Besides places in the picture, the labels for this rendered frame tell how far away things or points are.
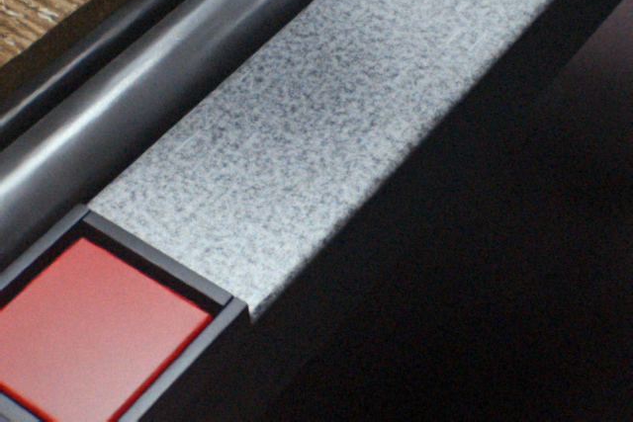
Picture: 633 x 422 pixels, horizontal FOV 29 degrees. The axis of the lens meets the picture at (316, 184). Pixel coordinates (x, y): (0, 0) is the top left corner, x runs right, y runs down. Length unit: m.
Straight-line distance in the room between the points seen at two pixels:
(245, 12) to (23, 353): 0.19
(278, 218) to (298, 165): 0.03
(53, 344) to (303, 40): 0.18
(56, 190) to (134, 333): 0.09
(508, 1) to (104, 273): 0.21
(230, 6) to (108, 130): 0.08
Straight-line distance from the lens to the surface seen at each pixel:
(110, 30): 0.53
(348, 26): 0.51
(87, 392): 0.39
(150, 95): 0.49
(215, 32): 0.51
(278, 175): 0.46
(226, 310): 0.40
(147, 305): 0.41
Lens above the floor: 1.25
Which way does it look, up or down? 48 degrees down
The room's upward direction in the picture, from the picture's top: 3 degrees counter-clockwise
